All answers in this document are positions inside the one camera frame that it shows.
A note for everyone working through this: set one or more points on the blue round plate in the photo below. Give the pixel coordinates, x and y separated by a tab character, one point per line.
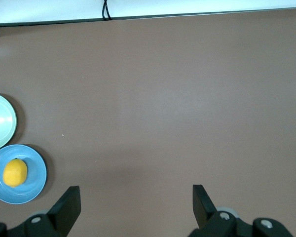
35	172

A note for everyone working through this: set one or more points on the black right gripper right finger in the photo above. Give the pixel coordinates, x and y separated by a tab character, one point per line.
207	217

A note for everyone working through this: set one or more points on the green round plate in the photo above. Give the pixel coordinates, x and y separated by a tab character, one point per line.
0	118

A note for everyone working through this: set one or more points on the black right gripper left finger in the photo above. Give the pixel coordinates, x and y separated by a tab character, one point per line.
64	212

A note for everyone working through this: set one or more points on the yellow lemon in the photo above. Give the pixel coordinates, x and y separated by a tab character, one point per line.
14	174

